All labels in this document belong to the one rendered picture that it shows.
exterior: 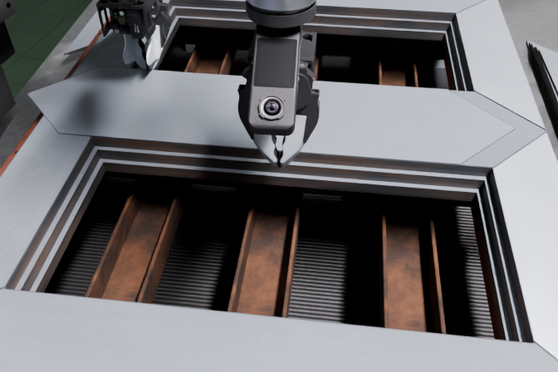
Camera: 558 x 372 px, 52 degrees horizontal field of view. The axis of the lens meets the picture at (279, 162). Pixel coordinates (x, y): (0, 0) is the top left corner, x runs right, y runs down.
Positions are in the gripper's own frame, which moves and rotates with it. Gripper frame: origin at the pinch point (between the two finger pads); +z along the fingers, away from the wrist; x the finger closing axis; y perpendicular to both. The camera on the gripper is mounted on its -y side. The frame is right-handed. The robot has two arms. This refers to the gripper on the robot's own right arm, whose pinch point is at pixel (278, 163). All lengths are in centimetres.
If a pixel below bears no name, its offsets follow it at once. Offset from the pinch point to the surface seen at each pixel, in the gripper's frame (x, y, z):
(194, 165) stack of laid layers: 13.3, 8.4, 9.3
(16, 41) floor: 147, 175, 92
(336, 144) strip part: -6.8, 11.4, 5.9
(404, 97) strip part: -16.9, 24.0, 5.9
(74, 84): 35.6, 21.4, 5.7
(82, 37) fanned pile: 53, 61, 21
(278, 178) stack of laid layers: 1.0, 7.7, 9.8
